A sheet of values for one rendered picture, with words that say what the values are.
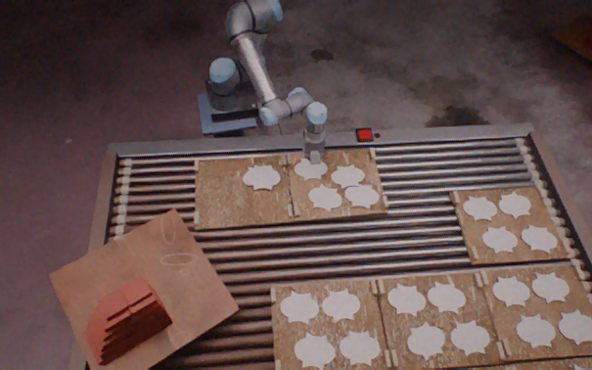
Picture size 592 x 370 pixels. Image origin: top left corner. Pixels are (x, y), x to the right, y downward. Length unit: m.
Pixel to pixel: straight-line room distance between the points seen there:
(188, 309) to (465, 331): 1.02
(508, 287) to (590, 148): 2.23
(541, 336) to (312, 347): 0.86
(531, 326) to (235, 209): 1.25
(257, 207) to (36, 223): 1.76
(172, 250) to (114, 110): 2.11
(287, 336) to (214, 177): 0.77
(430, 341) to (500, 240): 0.55
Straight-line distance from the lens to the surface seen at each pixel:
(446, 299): 1.96
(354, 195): 2.09
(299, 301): 1.85
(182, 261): 1.84
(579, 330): 2.14
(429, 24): 4.61
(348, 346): 1.82
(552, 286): 2.16
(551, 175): 2.46
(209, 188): 2.11
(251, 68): 1.87
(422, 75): 4.09
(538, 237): 2.24
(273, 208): 2.03
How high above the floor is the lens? 2.68
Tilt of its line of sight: 57 degrees down
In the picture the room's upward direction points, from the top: 5 degrees clockwise
